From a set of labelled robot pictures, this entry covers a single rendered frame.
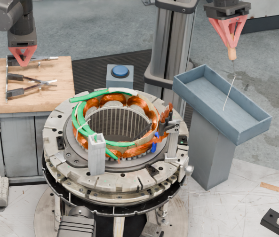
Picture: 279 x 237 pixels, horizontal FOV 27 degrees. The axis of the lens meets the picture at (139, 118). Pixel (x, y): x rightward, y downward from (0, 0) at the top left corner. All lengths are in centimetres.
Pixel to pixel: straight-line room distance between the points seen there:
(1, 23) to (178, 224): 65
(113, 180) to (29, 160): 41
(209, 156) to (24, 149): 47
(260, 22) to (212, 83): 219
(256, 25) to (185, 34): 211
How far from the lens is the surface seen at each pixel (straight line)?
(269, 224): 157
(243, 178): 168
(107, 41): 351
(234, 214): 159
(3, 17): 132
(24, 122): 147
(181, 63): 170
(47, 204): 154
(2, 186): 157
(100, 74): 323
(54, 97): 143
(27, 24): 141
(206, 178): 160
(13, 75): 146
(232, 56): 138
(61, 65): 153
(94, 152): 115
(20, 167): 157
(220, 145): 152
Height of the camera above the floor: 198
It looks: 42 degrees down
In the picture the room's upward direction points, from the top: 5 degrees clockwise
